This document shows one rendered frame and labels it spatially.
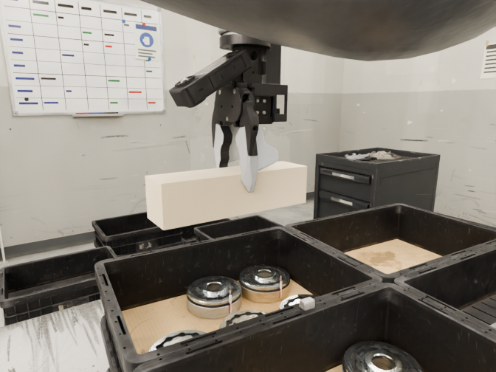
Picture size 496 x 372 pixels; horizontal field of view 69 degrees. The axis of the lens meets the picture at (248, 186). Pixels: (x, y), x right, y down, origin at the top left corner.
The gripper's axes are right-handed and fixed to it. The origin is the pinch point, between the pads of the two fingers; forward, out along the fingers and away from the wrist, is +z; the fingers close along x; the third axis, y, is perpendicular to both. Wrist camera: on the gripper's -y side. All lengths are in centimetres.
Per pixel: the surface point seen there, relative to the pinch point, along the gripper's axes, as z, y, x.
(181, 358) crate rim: 16.2, -14.0, -12.1
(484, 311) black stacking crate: 26, 42, -19
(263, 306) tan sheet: 26.0, 9.3, 4.5
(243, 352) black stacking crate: 18.2, -6.4, -12.8
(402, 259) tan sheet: 26, 50, 3
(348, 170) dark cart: 25, 130, 89
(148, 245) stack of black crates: 58, 26, 124
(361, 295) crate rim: 16.0, 13.1, -14.3
